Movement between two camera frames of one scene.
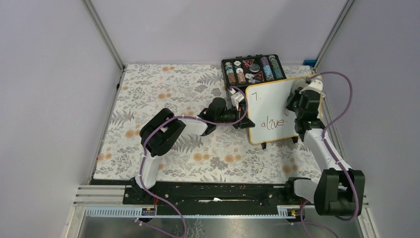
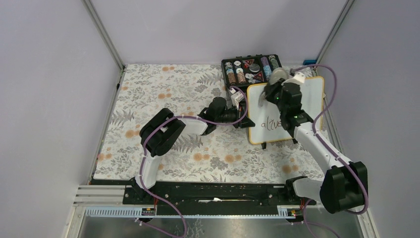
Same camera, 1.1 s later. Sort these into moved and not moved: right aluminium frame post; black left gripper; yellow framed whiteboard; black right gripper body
Moved: black right gripper body
Not moved: yellow framed whiteboard; right aluminium frame post; black left gripper
